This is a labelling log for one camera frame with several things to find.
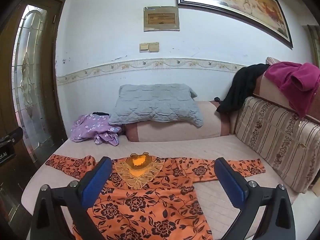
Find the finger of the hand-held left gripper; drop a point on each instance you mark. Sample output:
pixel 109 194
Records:
pixel 11 135

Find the grey quilted pillow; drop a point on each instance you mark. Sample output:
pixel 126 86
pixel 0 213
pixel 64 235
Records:
pixel 155 102

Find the wooden door frame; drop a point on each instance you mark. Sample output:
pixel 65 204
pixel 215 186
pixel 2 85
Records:
pixel 314 45

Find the beige wall switch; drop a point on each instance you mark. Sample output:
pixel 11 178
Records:
pixel 144 47
pixel 154 47

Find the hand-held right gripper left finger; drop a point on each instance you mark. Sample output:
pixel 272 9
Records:
pixel 96 180

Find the black garment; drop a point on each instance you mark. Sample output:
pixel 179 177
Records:
pixel 240 87

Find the magenta fleece garment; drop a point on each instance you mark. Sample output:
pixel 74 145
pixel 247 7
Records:
pixel 295 80

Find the orange floral blouse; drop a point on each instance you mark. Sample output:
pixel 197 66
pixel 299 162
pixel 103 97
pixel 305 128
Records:
pixel 150 205

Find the small framed wall plaque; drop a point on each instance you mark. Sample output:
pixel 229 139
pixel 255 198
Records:
pixel 161 18

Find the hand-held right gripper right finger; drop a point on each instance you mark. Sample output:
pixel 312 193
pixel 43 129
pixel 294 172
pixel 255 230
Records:
pixel 231 180

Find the striped floral sofa cushion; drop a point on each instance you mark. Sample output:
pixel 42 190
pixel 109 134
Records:
pixel 275 135

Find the purple floral garment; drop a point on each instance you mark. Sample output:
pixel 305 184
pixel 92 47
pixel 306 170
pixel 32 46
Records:
pixel 87 127

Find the wooden door with glass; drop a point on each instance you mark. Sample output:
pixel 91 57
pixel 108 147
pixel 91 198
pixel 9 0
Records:
pixel 37 80

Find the small dark cloth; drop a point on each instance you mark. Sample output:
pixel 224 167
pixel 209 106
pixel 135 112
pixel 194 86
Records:
pixel 101 114

